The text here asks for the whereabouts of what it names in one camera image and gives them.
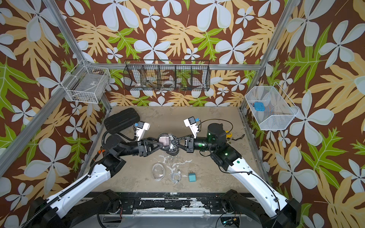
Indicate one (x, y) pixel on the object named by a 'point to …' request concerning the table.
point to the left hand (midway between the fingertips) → (163, 144)
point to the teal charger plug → (192, 176)
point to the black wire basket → (168, 75)
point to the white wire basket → (87, 83)
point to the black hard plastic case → (121, 120)
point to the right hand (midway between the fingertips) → (172, 144)
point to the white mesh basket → (279, 110)
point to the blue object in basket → (259, 106)
